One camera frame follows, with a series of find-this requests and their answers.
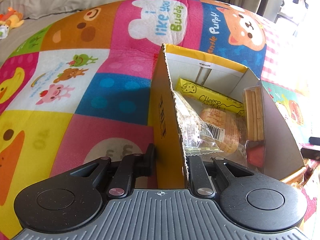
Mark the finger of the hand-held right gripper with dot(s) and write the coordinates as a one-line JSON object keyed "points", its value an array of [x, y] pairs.
{"points": [[315, 140], [311, 154]]}

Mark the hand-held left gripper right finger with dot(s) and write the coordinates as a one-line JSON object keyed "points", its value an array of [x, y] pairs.
{"points": [[194, 165]]}

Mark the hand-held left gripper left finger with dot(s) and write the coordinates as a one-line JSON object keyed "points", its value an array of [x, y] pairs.
{"points": [[150, 156]]}

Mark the clear cereal bar packet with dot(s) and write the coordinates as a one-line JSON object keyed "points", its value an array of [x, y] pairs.
{"points": [[190, 125]]}

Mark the clear packet with bun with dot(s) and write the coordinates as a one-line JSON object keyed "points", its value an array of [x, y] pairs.
{"points": [[230, 130]]}

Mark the yellow cardboard box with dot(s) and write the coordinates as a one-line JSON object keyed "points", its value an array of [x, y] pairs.
{"points": [[160, 105]]}

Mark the red jelly packet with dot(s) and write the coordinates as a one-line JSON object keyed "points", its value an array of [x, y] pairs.
{"points": [[255, 155]]}

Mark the clear packet of biscuit sticks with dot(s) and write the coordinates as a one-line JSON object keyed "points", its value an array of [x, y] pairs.
{"points": [[253, 115]]}

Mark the yellow cheese snack packet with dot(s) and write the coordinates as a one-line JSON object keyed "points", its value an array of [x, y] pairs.
{"points": [[200, 92]]}

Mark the colourful cartoon play mat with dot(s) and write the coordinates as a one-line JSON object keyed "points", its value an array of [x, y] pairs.
{"points": [[75, 92]]}

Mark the orange plush toy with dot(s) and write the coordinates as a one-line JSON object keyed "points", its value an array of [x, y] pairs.
{"points": [[15, 20]]}

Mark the small white plush toy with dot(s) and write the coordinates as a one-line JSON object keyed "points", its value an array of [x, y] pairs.
{"points": [[3, 32]]}

